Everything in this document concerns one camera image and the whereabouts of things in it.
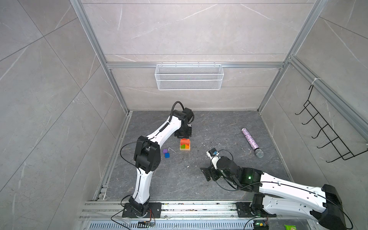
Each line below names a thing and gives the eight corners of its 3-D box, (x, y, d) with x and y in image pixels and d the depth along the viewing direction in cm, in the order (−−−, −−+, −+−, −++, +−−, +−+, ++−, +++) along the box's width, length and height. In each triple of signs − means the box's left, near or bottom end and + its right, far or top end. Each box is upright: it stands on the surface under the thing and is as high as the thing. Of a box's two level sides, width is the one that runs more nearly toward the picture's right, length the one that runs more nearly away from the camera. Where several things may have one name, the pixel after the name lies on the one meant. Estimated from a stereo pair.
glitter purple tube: (257, 158, 95) (259, 156, 91) (239, 131, 109) (241, 128, 106) (262, 157, 95) (264, 154, 92) (244, 130, 110) (245, 127, 107)
